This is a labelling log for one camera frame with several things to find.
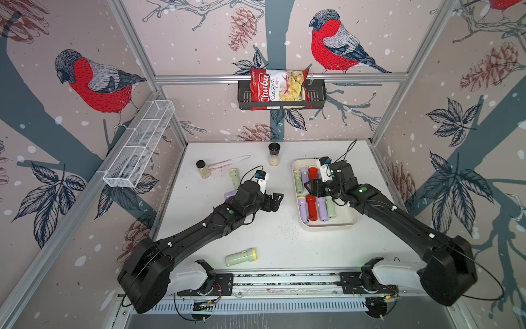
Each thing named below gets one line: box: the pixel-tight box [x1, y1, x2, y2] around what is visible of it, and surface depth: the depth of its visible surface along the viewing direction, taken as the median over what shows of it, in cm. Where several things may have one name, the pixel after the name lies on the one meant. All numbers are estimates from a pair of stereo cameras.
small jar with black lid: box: [195, 159, 211, 179], surface depth 103 cm
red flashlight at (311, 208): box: [306, 194, 318, 222], surface depth 93 cm
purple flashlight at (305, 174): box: [299, 164, 311, 188], surface depth 105 cm
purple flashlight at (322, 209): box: [316, 197, 330, 222], surface depth 92 cm
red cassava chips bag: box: [249, 68, 311, 112], surface depth 89 cm
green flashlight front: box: [225, 247, 259, 267], surface depth 79 cm
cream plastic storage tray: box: [291, 157, 359, 231], surface depth 92 cm
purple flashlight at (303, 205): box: [297, 196, 310, 224], surface depth 92 cm
